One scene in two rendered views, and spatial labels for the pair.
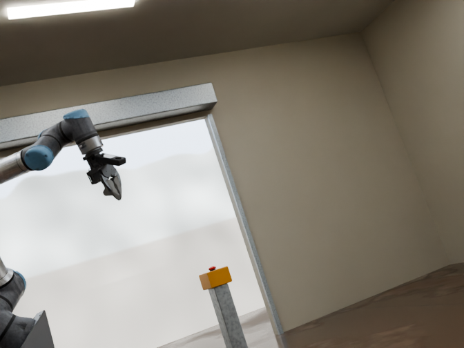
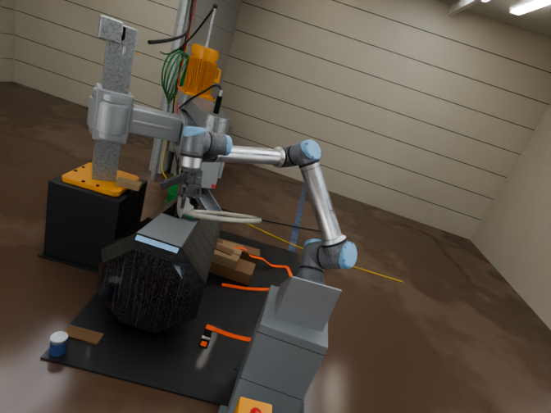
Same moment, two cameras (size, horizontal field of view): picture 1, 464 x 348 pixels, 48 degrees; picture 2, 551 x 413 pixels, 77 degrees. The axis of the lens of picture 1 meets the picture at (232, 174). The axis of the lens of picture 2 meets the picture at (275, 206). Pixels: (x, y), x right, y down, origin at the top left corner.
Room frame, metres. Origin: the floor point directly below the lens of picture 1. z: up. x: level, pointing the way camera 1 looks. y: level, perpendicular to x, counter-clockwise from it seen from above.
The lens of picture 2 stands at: (2.84, -0.58, 2.14)
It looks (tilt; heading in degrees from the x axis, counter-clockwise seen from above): 21 degrees down; 115
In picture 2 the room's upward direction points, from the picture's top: 19 degrees clockwise
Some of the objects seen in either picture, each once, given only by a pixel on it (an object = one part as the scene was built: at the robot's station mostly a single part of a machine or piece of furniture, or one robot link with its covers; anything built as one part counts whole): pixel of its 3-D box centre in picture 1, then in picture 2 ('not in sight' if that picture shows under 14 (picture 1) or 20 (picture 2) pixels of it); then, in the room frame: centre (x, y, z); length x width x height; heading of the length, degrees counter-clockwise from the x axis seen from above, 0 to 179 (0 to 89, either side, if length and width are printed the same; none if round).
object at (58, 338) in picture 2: not in sight; (58, 343); (1.18, 0.48, 0.08); 0.10 x 0.10 x 0.13
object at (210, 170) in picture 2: not in sight; (202, 156); (1.10, 1.55, 1.31); 0.36 x 0.22 x 0.45; 147
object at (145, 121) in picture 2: not in sight; (136, 120); (0.36, 1.49, 1.35); 0.74 x 0.34 x 0.25; 55
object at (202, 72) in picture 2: not in sight; (202, 71); (0.63, 1.88, 1.89); 0.31 x 0.28 x 0.40; 57
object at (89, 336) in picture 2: not in sight; (83, 334); (1.16, 0.66, 0.02); 0.25 x 0.10 x 0.01; 29
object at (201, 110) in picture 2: not in sight; (202, 111); (0.88, 1.70, 1.60); 0.96 x 0.25 x 0.17; 147
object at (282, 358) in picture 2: not in sight; (275, 363); (2.41, 1.14, 0.43); 0.50 x 0.50 x 0.85; 23
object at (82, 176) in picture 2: not in sight; (102, 178); (0.25, 1.33, 0.76); 0.49 x 0.49 x 0.05; 29
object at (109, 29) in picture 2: not in sight; (111, 29); (0.31, 1.20, 2.00); 0.20 x 0.18 x 0.15; 29
